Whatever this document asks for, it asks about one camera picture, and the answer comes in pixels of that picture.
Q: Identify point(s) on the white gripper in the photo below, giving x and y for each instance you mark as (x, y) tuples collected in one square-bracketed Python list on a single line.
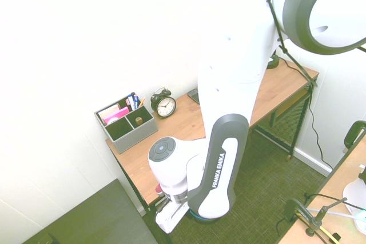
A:
[(171, 216)]

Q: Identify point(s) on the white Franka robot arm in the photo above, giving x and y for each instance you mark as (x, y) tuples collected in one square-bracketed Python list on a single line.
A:
[(228, 55)]

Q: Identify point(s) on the black cabinet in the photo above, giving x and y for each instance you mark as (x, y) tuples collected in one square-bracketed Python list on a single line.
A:
[(94, 218)]

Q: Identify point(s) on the grey felt desk organizer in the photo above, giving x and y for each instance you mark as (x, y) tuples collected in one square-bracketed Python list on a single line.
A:
[(137, 138)]

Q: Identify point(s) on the small wooden stamp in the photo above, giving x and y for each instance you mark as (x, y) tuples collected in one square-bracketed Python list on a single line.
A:
[(139, 120)]

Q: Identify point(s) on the black twin-bell alarm clock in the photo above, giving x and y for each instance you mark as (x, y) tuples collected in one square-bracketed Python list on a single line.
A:
[(166, 105)]

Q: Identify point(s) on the pink sticky note pad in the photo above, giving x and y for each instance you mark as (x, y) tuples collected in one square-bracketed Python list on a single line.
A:
[(115, 115)]

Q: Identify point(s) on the orange pen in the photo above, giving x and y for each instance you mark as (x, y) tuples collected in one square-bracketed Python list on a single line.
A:
[(141, 101)]

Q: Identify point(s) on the blue and white marker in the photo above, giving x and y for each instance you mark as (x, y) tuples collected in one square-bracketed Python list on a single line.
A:
[(131, 101)]

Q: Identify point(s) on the black clamp stand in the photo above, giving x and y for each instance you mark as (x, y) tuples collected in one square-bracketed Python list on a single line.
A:
[(311, 221)]

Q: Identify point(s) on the black mesh desk panel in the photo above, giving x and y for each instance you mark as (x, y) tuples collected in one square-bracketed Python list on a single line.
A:
[(288, 124)]

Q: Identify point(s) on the clear plastic tube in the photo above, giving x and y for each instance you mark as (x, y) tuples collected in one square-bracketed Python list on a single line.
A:
[(334, 213)]

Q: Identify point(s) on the white rounded device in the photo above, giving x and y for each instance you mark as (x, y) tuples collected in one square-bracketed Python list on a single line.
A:
[(354, 198)]

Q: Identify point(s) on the black round lamp base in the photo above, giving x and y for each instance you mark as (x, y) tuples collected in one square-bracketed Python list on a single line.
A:
[(273, 63)]

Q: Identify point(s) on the wooden desk with black frame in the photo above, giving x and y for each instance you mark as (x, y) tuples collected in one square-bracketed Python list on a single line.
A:
[(297, 129)]

